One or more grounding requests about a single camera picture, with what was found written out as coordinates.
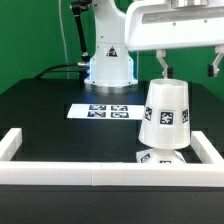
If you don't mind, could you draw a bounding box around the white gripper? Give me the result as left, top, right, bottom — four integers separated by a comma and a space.
125, 0, 224, 78

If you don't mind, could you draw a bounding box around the white lamp shade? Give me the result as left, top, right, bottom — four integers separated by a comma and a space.
139, 79, 190, 149

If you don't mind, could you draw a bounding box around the white lamp base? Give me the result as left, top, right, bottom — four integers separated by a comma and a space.
136, 148, 186, 164

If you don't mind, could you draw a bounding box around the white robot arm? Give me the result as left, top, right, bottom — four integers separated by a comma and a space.
71, 0, 224, 88

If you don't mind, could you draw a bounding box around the white marker sheet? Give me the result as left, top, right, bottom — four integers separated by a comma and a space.
67, 104, 144, 120

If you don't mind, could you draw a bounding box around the black cable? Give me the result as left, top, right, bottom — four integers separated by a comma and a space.
34, 63, 88, 81

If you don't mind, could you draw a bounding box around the white U-shaped fence frame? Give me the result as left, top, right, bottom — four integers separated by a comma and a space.
0, 128, 224, 187

